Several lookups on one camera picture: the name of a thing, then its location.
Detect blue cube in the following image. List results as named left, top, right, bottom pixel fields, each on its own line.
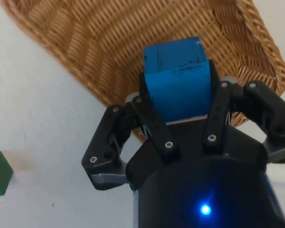
left=142, top=35, right=212, bottom=124

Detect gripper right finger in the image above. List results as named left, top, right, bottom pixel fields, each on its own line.
left=202, top=58, right=285, bottom=165

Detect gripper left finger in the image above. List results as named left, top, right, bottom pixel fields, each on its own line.
left=81, top=70, right=181, bottom=191

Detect wicker basket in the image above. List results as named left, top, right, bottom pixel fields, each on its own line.
left=0, top=0, right=285, bottom=144

